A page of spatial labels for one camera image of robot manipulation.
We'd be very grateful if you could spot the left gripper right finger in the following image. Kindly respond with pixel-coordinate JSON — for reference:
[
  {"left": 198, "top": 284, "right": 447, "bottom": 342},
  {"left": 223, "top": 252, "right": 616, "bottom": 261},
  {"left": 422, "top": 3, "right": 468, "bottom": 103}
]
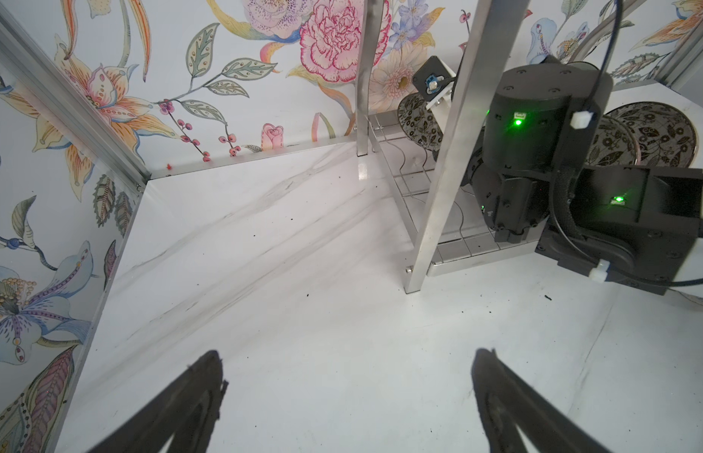
[{"left": 470, "top": 348, "right": 607, "bottom": 452}]

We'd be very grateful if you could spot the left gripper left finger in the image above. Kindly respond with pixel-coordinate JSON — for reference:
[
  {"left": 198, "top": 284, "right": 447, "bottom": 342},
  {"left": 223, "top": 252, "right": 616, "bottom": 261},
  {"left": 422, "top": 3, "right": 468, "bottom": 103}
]
[{"left": 92, "top": 350, "right": 228, "bottom": 452}]

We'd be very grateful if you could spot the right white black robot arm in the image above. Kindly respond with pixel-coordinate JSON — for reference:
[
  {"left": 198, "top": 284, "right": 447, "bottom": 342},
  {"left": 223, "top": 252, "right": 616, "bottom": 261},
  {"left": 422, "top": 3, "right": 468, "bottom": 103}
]
[{"left": 466, "top": 60, "right": 703, "bottom": 294}]

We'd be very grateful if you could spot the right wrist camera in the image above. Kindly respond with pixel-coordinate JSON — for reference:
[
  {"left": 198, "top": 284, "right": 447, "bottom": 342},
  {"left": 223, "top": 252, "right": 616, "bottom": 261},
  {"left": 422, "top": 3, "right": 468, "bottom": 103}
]
[{"left": 412, "top": 56, "right": 457, "bottom": 109}]

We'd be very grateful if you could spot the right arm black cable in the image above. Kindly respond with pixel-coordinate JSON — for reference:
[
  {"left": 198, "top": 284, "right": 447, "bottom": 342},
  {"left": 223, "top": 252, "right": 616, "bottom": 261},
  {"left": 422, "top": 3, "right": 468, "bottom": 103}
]
[{"left": 549, "top": 0, "right": 703, "bottom": 289}]

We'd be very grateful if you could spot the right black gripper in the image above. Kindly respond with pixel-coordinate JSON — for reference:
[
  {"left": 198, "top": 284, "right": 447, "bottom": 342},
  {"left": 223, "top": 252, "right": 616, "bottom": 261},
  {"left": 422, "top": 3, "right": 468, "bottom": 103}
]
[{"left": 470, "top": 60, "right": 613, "bottom": 243}]

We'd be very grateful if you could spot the black white floral bowl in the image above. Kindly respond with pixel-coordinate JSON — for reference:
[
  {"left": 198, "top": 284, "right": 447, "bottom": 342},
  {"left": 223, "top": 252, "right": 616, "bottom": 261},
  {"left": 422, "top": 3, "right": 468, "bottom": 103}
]
[
  {"left": 586, "top": 115, "right": 641, "bottom": 166},
  {"left": 607, "top": 101, "right": 699, "bottom": 168},
  {"left": 397, "top": 94, "right": 443, "bottom": 160}
]

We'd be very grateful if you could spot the steel two-tier dish rack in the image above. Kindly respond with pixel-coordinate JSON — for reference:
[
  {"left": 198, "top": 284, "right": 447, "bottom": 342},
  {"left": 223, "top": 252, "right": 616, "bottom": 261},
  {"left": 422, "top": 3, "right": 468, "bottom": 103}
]
[{"left": 355, "top": 1, "right": 530, "bottom": 294}]

